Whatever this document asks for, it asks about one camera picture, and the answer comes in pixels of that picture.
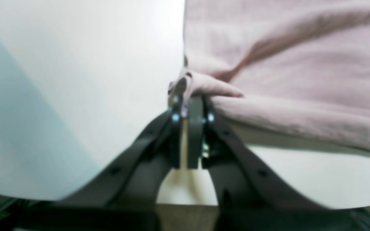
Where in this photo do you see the mauve t-shirt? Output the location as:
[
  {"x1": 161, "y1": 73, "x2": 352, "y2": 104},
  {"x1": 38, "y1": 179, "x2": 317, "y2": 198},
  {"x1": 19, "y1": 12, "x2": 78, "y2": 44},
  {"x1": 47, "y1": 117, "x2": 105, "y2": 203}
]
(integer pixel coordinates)
[{"x1": 183, "y1": 0, "x2": 370, "y2": 151}]

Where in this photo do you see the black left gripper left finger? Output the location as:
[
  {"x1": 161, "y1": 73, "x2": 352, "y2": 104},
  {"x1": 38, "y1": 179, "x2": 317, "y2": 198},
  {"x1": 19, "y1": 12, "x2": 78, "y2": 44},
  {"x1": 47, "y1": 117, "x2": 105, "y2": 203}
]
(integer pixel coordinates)
[{"x1": 15, "y1": 96, "x2": 183, "y2": 231}]

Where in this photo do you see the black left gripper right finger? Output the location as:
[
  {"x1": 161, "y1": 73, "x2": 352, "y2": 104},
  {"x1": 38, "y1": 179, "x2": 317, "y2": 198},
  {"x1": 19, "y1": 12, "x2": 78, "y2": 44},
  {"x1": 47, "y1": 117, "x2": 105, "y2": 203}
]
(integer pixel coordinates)
[{"x1": 187, "y1": 95, "x2": 370, "y2": 231}]

